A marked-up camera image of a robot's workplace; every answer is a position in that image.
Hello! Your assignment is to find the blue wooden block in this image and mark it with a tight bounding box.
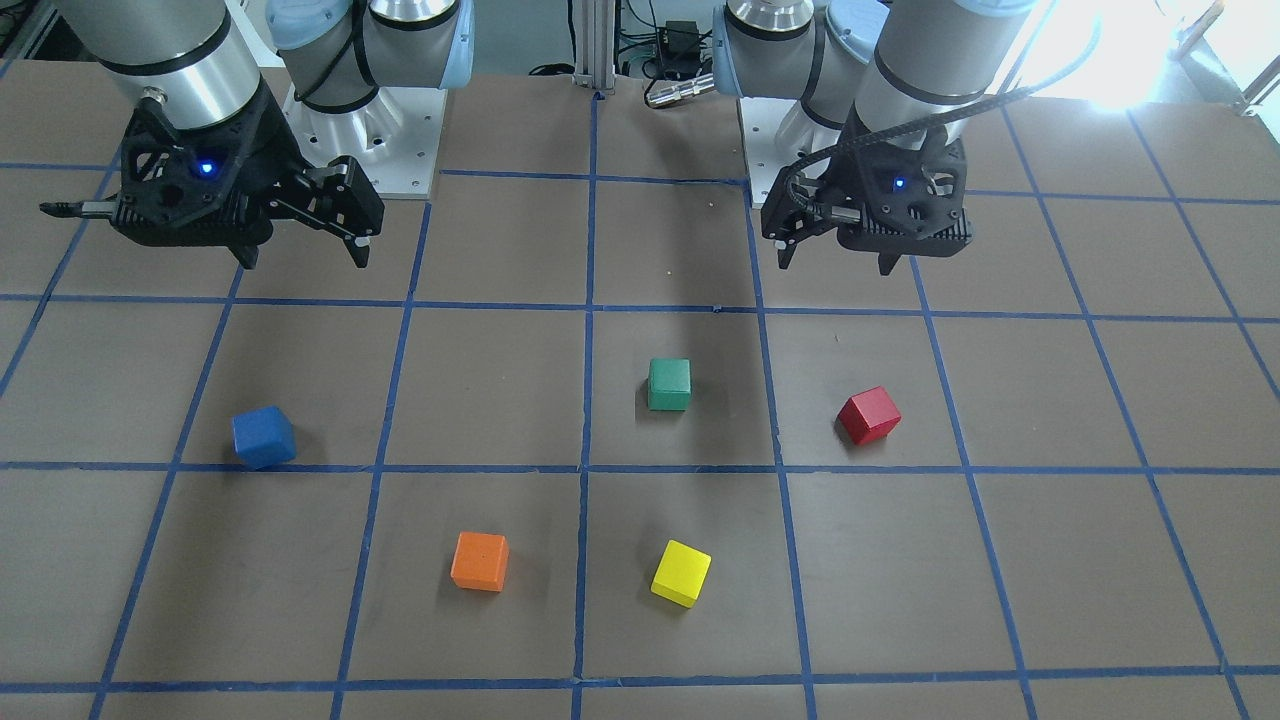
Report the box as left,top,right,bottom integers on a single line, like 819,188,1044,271
230,405,297,470

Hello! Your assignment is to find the green wooden block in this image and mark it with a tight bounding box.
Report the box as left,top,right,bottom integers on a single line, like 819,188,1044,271
646,357,692,413

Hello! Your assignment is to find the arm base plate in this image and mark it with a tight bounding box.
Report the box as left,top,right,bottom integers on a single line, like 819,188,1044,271
283,87,449,200
739,97,842,210

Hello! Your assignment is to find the aluminium frame post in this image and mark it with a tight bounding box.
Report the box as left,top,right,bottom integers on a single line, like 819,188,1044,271
570,1,620,99

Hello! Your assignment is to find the yellow wooden block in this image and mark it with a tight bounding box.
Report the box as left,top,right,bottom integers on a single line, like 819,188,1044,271
650,539,712,609

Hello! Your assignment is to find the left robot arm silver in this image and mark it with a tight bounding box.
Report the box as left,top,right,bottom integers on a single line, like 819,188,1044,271
712,1,1034,275

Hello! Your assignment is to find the orange wooden block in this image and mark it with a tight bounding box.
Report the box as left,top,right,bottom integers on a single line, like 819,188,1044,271
451,530,509,593

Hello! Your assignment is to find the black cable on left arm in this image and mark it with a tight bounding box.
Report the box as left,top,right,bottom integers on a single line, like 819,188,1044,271
785,20,1101,236

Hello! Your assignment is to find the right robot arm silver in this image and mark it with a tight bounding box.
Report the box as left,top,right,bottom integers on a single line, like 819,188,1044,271
40,1,475,269

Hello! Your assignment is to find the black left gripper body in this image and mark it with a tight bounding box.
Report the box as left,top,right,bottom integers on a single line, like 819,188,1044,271
767,128,974,256

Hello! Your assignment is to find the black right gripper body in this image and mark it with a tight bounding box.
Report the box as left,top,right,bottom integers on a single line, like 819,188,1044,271
40,81,332,249

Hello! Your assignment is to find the red wooden block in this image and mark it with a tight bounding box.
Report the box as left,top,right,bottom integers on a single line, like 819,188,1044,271
837,386,902,446

